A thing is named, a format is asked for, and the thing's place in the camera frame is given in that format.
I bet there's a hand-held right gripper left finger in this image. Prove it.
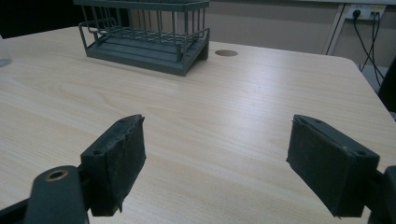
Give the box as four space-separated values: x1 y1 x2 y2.
79 114 147 217

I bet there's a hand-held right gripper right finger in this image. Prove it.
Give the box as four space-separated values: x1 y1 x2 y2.
286 114 381 218

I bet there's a black chair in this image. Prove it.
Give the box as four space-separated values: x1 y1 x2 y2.
376 55 396 114

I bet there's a white metal table leg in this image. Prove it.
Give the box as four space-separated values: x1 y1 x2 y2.
321 3 349 56

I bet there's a dark grey wire dish rack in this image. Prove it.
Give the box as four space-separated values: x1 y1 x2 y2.
73 0 211 77

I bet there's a black power cable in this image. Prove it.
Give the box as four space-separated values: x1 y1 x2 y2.
352 9 386 80
359 12 383 88

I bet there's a round table cable grommet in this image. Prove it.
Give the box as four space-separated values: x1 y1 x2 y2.
214 49 239 58

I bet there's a white wall power socket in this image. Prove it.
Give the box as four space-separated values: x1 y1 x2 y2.
346 4 387 21

